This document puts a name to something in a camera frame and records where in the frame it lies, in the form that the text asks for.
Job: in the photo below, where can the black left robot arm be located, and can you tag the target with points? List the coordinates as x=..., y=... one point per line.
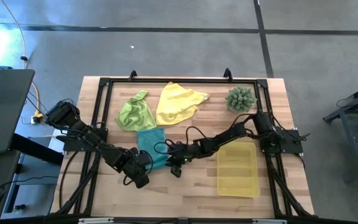
x=98, y=146

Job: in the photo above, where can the translucent yellow plastic basket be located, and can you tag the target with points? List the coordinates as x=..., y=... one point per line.
x=236, y=169

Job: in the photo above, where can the yellow microfiber towel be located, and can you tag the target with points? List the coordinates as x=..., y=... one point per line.
x=176, y=104

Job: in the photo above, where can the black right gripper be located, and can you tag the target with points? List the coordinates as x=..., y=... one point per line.
x=183, y=154

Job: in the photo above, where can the lime green microfiber towel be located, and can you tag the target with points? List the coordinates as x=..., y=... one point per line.
x=135, y=115

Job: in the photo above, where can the silver bracket plate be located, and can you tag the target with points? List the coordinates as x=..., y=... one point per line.
x=269, y=221
x=95, y=221

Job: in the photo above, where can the dark grey side table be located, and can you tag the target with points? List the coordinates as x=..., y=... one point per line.
x=354, y=137

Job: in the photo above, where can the green succulent in patterned pot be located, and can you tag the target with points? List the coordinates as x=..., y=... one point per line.
x=240, y=99

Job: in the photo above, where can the dark grey laptop lid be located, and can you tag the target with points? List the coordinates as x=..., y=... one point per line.
x=2, y=109

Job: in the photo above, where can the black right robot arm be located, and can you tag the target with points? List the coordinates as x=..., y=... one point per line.
x=225, y=137

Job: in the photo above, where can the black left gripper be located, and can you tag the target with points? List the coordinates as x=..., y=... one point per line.
x=135, y=168

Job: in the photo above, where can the yellow power plug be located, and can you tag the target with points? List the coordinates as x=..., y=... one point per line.
x=37, y=118

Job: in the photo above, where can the white box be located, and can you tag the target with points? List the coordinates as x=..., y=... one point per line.
x=54, y=145

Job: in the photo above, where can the teal microfiber towel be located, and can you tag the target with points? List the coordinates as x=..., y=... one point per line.
x=149, y=140

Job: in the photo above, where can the black aluminium table frame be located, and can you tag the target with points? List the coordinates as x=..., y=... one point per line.
x=182, y=80

